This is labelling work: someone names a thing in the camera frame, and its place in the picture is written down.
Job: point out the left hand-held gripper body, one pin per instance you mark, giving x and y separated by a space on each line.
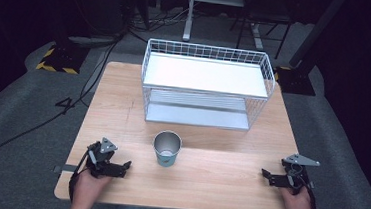
100 163

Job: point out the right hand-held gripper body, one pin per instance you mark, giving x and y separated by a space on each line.
298 178

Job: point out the person's left hand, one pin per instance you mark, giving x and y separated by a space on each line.
90 186

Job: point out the person's right hand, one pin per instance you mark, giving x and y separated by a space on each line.
297 207

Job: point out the teal cup with metal inside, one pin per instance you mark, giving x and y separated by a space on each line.
166 154

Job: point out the black striped stand base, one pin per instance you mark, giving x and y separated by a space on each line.
295 81
61 59

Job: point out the dark slanted stand pole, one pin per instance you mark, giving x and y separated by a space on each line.
316 31

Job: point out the black chair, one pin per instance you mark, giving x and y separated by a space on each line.
264 13

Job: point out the grey table edge bracket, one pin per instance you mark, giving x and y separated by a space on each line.
64 168

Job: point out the white desk frame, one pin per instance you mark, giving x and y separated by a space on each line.
194 5

